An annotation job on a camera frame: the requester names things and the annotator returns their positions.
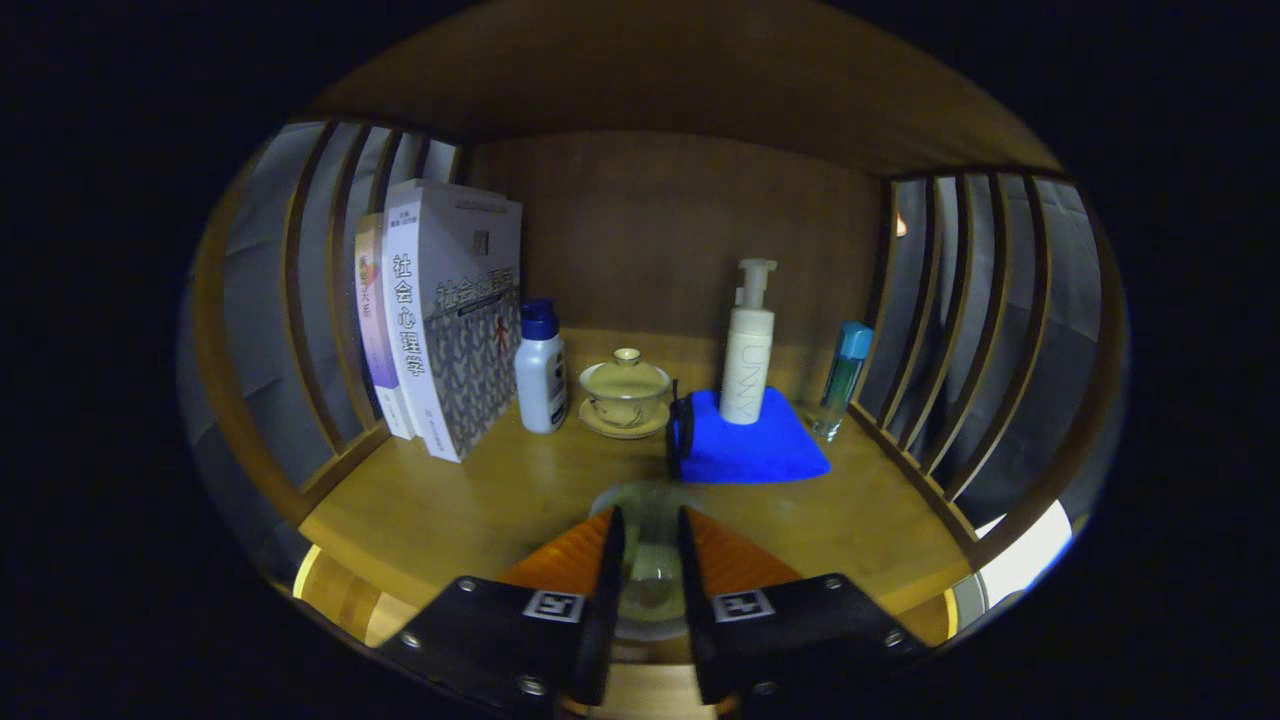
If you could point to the clear bottle with teal cap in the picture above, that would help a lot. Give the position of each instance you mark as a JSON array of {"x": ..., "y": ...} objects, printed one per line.
[{"x": 843, "y": 380}]

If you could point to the blue folded cloth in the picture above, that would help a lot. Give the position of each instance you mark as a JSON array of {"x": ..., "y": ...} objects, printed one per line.
[{"x": 750, "y": 450}]

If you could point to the thick white patterned book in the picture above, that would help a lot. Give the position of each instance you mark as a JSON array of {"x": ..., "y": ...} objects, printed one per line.
[{"x": 470, "y": 330}]

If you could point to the pink and purple book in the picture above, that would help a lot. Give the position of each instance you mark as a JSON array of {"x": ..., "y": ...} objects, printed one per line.
[{"x": 372, "y": 320}]

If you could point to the white side cabinet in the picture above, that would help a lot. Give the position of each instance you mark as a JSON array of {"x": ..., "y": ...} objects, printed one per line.
[{"x": 1020, "y": 555}]

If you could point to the wooden countertop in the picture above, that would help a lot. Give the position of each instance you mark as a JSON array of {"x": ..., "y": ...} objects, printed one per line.
[{"x": 480, "y": 500}]

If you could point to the white pump bottle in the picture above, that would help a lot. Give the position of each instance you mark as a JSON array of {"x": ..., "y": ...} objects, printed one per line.
[{"x": 748, "y": 360}]

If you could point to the brown wooden cabinet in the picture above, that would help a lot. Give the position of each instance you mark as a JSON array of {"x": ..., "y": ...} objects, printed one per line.
[{"x": 680, "y": 220}]

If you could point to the clear container with green item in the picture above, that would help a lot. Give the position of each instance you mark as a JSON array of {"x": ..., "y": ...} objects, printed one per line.
[{"x": 650, "y": 590}]

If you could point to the white bottle with blue cap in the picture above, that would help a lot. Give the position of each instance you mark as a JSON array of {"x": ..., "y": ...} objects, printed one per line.
[{"x": 541, "y": 385}]

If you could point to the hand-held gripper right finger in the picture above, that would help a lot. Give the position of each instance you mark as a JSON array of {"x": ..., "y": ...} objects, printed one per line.
[{"x": 692, "y": 600}]

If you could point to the yellow lidded teacup with saucer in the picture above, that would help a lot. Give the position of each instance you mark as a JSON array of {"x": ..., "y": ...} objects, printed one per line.
[{"x": 625, "y": 390}]

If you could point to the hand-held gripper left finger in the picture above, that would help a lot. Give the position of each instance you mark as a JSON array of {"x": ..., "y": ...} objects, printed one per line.
[{"x": 612, "y": 600}]

